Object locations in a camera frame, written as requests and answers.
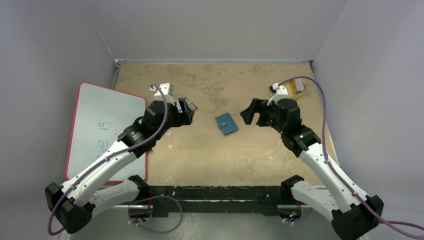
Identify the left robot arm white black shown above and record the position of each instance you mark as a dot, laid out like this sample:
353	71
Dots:
74	202

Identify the whiteboard with pink frame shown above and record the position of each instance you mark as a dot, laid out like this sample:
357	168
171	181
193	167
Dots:
101	114

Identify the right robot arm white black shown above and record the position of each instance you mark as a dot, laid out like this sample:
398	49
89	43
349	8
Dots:
350	210

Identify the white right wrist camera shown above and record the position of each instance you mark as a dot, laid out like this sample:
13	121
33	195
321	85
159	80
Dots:
278	92

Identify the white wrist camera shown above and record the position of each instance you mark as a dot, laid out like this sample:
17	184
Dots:
163	91
278	92

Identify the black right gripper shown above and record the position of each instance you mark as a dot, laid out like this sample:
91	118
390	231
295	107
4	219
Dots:
259	111

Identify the blue card holder wallet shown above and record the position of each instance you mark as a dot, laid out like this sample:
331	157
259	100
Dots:
226	124

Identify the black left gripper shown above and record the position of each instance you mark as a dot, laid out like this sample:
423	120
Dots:
184	118

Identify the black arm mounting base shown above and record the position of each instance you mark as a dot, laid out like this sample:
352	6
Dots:
160	201

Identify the pack of coloured markers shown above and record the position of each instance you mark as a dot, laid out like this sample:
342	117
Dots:
190	104

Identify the beige oval card tray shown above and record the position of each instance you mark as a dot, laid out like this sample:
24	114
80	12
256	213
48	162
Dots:
287	85

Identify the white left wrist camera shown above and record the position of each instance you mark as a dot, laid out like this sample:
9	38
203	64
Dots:
163	91

